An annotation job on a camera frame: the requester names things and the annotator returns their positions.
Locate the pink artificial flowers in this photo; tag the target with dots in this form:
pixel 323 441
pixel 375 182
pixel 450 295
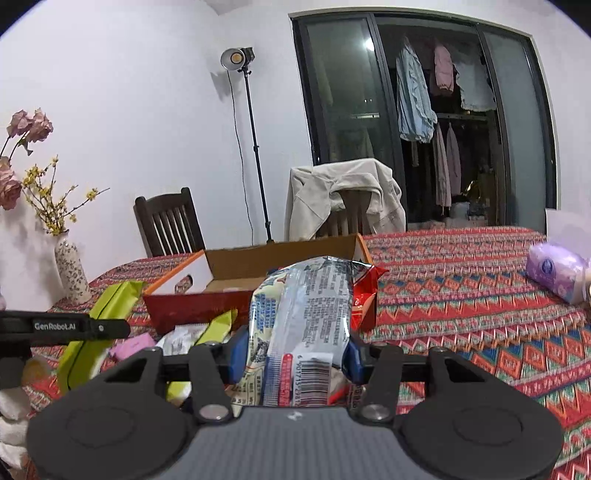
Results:
pixel 32 124

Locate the mauve hanging garment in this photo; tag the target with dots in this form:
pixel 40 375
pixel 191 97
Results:
pixel 441 166
pixel 455 161

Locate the white snack packet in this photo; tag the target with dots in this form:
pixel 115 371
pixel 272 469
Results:
pixel 182 337

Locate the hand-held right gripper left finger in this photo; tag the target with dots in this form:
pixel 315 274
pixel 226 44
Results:
pixel 238 353

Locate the light blue hanging shirt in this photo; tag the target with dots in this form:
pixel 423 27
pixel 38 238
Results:
pixel 413 101

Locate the pink hanging garment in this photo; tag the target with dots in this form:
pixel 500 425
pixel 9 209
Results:
pixel 443 69

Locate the yellow flower branches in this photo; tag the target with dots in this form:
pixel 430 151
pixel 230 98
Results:
pixel 48 203

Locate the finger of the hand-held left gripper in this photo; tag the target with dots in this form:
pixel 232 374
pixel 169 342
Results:
pixel 55 326

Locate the brown wooden chair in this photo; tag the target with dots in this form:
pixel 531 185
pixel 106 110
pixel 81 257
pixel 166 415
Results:
pixel 344 217

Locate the silver and red snack packet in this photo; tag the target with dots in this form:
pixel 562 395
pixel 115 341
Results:
pixel 300 314

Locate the dark wooden chair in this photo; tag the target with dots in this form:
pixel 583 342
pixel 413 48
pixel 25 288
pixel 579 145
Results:
pixel 168 226

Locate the person's left hand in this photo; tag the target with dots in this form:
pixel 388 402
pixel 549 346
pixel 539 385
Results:
pixel 34 371

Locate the black-framed sliding glass door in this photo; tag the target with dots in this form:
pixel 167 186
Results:
pixel 344 92

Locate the floral ceramic vase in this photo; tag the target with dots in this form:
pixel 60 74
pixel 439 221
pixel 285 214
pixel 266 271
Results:
pixel 71 272

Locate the yellow-green snack packet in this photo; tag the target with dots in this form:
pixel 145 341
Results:
pixel 178 392
pixel 217 325
pixel 113 300

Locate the orange-edged cardboard box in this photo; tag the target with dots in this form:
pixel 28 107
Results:
pixel 231 267

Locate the studio light on stand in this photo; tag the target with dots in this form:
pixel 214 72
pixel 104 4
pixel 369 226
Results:
pixel 251 138

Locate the white hanging top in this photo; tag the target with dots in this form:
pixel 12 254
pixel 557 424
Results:
pixel 475 87

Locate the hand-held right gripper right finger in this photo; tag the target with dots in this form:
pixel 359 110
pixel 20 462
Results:
pixel 352 362

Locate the pink snack packet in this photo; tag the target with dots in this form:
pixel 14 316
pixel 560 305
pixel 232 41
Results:
pixel 134 346

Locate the beige jacket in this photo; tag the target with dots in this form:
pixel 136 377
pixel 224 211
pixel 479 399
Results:
pixel 318 189

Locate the purple tissue pack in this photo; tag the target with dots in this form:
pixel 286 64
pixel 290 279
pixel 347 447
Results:
pixel 554 272

